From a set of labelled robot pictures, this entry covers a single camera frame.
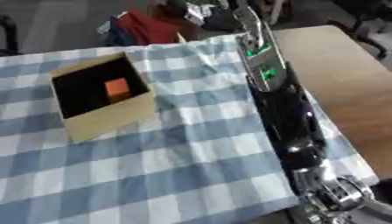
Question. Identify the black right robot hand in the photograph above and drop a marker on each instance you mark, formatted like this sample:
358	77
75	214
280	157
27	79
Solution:
220	19

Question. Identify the silver and black right robot arm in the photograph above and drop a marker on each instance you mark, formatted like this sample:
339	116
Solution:
286	116

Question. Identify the tan cardboard box black inside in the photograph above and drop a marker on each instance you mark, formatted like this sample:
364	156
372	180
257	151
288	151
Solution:
109	118

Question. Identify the red bag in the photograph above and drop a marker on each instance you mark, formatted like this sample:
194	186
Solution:
150	29

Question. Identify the dark blue bag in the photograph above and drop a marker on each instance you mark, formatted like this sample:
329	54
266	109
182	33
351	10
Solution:
116	36

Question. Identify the orange block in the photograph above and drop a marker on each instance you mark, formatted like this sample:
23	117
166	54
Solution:
117	87

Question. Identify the black chair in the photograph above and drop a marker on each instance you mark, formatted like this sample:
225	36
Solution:
365	32

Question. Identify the black stand leg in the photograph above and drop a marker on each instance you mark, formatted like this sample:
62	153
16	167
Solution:
9	35

